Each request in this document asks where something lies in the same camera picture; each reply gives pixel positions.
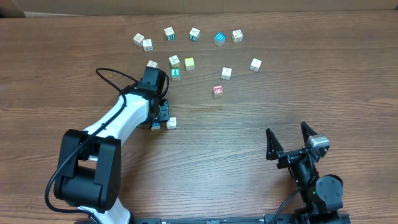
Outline wooden block yellow side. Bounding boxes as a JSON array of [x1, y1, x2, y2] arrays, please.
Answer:
[[169, 55, 180, 68]]

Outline wooden block green H side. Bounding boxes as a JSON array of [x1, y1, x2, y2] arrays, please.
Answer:
[[164, 27, 175, 40]]

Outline red number 3 block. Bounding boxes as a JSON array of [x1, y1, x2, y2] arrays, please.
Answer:
[[213, 85, 224, 98]]

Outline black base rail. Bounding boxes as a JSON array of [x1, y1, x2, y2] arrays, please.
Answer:
[[74, 213, 351, 224]]

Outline plain wooden block left-middle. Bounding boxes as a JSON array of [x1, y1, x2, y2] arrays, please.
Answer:
[[147, 60, 159, 68]]

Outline plain wooden block right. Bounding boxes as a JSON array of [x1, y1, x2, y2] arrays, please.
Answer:
[[249, 58, 262, 72]]

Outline cardboard strip at table back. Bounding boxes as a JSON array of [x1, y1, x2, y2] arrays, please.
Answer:
[[1, 0, 397, 17]]

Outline blue X block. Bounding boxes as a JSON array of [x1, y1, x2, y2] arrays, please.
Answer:
[[151, 122, 161, 130]]

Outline blue top block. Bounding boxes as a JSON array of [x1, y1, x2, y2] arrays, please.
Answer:
[[214, 32, 226, 47]]

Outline plain wooden block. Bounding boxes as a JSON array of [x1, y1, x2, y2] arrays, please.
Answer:
[[133, 33, 145, 47], [166, 117, 177, 129], [147, 60, 159, 68], [249, 58, 262, 72]]

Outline wooden block red-edged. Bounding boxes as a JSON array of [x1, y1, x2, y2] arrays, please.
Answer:
[[142, 39, 154, 51]]

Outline wooden block far right top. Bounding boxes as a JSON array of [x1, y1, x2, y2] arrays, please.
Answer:
[[232, 29, 243, 43]]

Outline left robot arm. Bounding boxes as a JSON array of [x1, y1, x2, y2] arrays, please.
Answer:
[[45, 67, 170, 223]]

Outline plain wooden block front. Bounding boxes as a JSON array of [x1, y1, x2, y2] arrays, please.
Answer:
[[166, 117, 177, 129]]

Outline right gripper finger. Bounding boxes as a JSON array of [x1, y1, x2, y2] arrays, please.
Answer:
[[300, 121, 318, 146], [266, 128, 284, 161]]

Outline wooden block teal side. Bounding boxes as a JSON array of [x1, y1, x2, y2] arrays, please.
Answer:
[[189, 27, 200, 42]]

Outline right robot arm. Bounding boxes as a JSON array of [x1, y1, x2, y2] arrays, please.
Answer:
[[264, 122, 351, 224]]

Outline wooden letter A block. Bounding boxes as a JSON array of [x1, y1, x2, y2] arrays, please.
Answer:
[[221, 67, 232, 80]]

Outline plain wooden block far-left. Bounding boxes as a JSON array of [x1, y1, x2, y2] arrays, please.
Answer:
[[133, 33, 145, 47]]

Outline green number 4 block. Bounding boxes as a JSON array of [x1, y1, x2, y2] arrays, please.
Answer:
[[170, 68, 181, 80]]

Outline yellow top block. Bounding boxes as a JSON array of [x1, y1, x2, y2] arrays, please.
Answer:
[[185, 57, 195, 71]]

